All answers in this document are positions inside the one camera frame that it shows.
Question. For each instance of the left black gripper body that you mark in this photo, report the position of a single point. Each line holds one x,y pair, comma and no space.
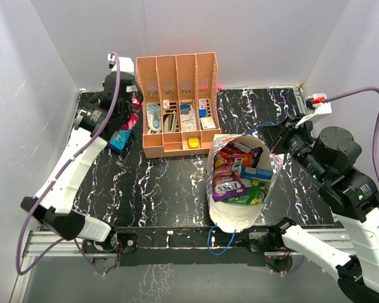
126,112

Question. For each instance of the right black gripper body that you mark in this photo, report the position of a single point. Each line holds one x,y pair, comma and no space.
295,141

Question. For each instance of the pink red snack packet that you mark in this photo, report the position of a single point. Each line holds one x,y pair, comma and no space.
136,108

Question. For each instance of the blue snack packet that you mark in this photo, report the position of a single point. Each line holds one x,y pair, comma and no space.
119,141

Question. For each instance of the purple Fox's candy bag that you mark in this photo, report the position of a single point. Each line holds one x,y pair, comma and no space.
226,184

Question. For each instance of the blue checkered paper bag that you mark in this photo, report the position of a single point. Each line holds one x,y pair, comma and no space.
232,218

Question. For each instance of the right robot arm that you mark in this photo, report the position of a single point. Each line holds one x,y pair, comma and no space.
352,196

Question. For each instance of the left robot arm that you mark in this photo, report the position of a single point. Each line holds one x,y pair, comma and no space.
99,118

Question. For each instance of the orange Fox's candy bag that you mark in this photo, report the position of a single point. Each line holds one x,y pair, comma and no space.
234,161

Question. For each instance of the light blue tape dispenser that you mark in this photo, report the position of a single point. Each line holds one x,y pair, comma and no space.
154,116

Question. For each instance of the orange desk organizer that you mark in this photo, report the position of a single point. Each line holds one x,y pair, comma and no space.
171,81

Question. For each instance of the blue eraser block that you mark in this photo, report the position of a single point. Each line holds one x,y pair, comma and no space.
185,109

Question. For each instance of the green snack packet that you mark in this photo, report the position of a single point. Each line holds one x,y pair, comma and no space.
255,196

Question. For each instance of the white red small box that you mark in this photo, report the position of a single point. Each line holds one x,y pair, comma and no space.
207,123

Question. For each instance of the yellow orange sticky notes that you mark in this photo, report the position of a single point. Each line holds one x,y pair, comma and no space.
193,142

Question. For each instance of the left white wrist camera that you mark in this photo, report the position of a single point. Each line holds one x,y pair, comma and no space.
126,64

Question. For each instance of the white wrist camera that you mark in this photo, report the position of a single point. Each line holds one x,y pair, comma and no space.
314,109
126,64

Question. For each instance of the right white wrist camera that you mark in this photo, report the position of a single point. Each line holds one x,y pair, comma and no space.
314,109

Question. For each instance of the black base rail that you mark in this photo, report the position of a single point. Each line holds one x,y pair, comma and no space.
184,246

